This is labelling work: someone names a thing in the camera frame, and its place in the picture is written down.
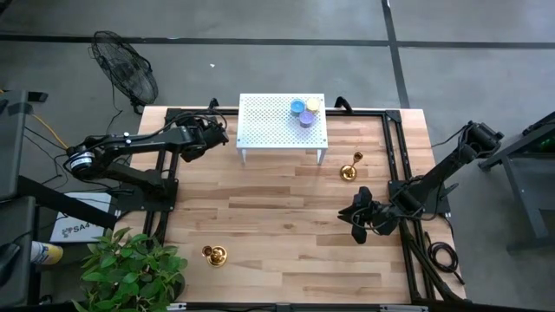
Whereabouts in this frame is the brass candlestick holder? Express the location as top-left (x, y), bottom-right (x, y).
top-left (339, 151), bottom-right (364, 183)
top-left (200, 244), bottom-right (229, 268)

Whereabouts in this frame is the grey metal stand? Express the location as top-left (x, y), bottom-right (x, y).
top-left (478, 110), bottom-right (555, 253)

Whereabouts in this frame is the black floor fan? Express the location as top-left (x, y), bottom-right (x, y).
top-left (88, 29), bottom-right (160, 115)

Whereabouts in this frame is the white perforated metal shelf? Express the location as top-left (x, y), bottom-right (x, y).
top-left (236, 93), bottom-right (330, 166)

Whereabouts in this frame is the yellow cable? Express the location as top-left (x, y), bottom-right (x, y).
top-left (30, 113), bottom-right (69, 150)

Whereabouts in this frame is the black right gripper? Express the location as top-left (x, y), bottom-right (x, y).
top-left (336, 185), bottom-right (402, 245)

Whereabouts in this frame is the white printed sign sheet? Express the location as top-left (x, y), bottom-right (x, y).
top-left (49, 192), bottom-right (114, 244)

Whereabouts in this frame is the black coiled cable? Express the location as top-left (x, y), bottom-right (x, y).
top-left (426, 231), bottom-right (467, 286)

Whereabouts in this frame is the black aluminium table frame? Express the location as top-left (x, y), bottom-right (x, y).
top-left (140, 107), bottom-right (468, 312)

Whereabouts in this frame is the green potted plant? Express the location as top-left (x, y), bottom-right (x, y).
top-left (71, 227), bottom-right (190, 312)

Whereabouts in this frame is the yellow white can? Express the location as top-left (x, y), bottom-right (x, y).
top-left (29, 241), bottom-right (65, 266)

